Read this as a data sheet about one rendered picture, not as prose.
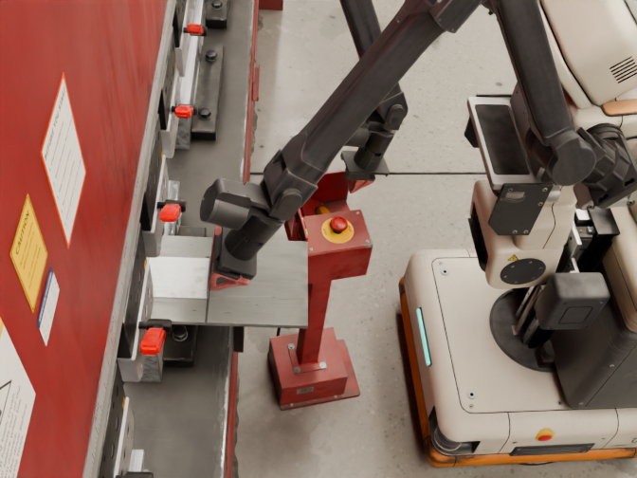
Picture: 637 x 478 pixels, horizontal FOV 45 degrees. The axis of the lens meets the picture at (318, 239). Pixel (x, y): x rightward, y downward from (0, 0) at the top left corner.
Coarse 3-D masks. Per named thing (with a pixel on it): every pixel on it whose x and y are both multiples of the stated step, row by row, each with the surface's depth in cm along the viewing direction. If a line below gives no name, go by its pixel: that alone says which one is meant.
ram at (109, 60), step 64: (0, 0) 44; (64, 0) 58; (128, 0) 83; (0, 64) 44; (64, 64) 58; (128, 64) 85; (0, 128) 45; (128, 128) 87; (0, 192) 45; (128, 192) 88; (0, 256) 46; (64, 256) 61; (64, 320) 62; (64, 384) 63; (64, 448) 63
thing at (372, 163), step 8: (344, 152) 170; (352, 152) 171; (360, 152) 166; (368, 152) 165; (344, 160) 168; (352, 160) 169; (360, 160) 167; (368, 160) 166; (376, 160) 166; (384, 160) 172; (352, 168) 167; (360, 168) 168; (368, 168) 168; (376, 168) 170; (384, 168) 171
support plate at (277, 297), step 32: (160, 256) 136; (192, 256) 136; (288, 256) 138; (224, 288) 133; (256, 288) 133; (288, 288) 134; (192, 320) 128; (224, 320) 129; (256, 320) 129; (288, 320) 130
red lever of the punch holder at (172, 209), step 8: (168, 200) 109; (176, 200) 110; (184, 200) 110; (160, 208) 110; (168, 208) 103; (176, 208) 105; (184, 208) 110; (160, 216) 102; (168, 216) 101; (176, 216) 103
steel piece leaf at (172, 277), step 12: (156, 264) 134; (168, 264) 135; (180, 264) 135; (192, 264) 135; (204, 264) 135; (156, 276) 133; (168, 276) 133; (180, 276) 133; (192, 276) 133; (204, 276) 134; (156, 288) 131; (168, 288) 131; (180, 288) 132; (192, 288) 132; (204, 288) 132
